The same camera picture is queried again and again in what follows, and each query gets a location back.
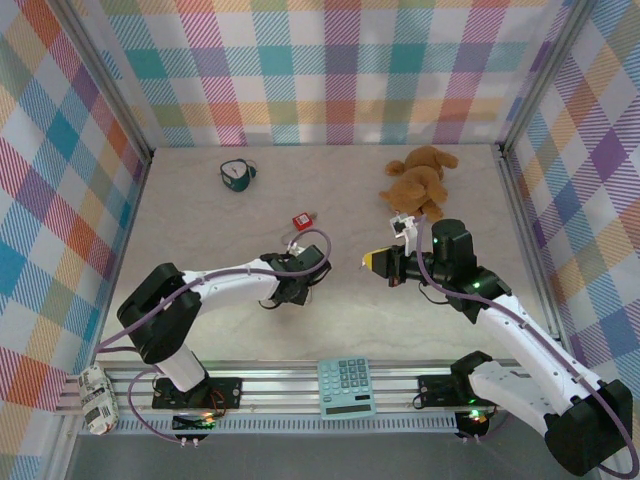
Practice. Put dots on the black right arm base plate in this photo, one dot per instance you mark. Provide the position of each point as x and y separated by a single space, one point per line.
435 390

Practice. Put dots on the red padlock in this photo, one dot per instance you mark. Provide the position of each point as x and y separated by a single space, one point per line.
301 221

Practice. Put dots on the aluminium frame post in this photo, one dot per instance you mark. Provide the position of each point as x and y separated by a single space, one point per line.
540 75
105 80

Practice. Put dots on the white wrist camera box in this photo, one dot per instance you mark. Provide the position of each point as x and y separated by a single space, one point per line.
295 245
405 227

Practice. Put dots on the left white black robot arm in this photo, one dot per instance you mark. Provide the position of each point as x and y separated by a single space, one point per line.
225 285

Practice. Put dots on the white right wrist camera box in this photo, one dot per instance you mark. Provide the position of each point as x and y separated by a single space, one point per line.
405 227

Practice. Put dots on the teal calculator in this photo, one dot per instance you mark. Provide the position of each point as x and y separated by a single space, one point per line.
346 387

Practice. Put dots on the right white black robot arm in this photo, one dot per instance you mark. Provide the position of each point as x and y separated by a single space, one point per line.
515 340

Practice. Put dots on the brown plush toy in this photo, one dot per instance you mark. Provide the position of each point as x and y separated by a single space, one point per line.
415 190

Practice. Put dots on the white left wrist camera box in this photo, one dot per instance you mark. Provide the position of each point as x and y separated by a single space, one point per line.
295 245

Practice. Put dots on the aluminium mounting rail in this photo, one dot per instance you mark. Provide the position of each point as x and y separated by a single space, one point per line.
280 390

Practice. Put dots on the teal alarm clock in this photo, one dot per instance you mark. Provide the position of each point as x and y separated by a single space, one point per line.
235 175

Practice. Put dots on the aluminium side rail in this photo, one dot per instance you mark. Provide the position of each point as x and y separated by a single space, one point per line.
527 240

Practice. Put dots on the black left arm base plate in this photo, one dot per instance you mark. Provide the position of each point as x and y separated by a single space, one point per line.
225 392

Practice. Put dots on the newspaper print wrapped roll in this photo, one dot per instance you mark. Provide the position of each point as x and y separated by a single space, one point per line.
97 400

